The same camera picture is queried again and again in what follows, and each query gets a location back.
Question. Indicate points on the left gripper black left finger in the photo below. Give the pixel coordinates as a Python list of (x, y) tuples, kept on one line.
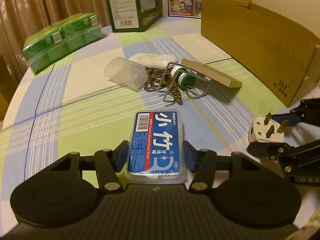
[(106, 164)]

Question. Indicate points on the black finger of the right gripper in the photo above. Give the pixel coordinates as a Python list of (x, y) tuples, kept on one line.
[(294, 117), (301, 161)]

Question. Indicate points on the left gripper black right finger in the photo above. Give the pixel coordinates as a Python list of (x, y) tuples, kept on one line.
[(202, 164)]

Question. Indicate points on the white power plug adapter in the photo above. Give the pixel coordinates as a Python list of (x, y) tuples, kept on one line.
[(265, 129)]

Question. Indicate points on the blue dental floss pick box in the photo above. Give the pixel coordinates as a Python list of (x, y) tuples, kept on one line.
[(156, 148)]

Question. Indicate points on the metal wire rack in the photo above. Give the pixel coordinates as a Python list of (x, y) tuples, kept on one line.
[(172, 92)]

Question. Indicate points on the green white tape roll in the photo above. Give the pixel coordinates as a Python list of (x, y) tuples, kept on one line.
[(183, 78)]

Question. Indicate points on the translucent plastic cup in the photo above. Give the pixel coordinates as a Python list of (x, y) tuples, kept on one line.
[(126, 72)]

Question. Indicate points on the white oblong plastic case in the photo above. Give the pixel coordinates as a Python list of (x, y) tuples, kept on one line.
[(159, 61)]

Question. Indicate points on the open brown cardboard box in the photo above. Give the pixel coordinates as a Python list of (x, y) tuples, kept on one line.
[(281, 53)]

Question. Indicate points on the checkered pastel tablecloth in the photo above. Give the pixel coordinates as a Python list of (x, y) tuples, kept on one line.
[(72, 106)]

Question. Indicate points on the cardboard boxes on floor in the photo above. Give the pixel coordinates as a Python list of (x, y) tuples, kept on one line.
[(7, 88)]

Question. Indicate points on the green shrink-wrapped carton pack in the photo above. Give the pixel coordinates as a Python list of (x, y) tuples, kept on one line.
[(58, 40)]

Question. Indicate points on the green white milk carton box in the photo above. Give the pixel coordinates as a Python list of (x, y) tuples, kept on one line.
[(133, 15)]

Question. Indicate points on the brown curtain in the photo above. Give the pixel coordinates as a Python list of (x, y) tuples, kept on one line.
[(23, 18)]

